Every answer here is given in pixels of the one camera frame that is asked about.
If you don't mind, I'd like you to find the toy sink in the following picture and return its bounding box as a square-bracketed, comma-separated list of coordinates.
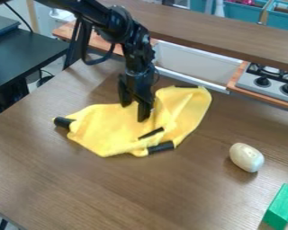
[151, 39, 244, 95]

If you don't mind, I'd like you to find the yellow cloth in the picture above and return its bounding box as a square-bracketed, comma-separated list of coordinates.
[52, 84, 213, 158]

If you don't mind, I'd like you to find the black side table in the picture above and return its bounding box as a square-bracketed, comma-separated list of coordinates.
[0, 13, 71, 119]

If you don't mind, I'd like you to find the toy stove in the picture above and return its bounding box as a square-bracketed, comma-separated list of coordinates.
[235, 61, 288, 105]

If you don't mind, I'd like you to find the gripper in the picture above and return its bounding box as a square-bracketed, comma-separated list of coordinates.
[117, 67, 157, 123]

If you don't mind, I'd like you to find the beige toy potato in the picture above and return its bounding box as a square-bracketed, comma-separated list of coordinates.
[228, 142, 266, 173]

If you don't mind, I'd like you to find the green block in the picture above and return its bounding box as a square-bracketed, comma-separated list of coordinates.
[261, 182, 288, 230]

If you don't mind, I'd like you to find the teal storage bin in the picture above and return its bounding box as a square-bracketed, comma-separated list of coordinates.
[223, 0, 288, 32]

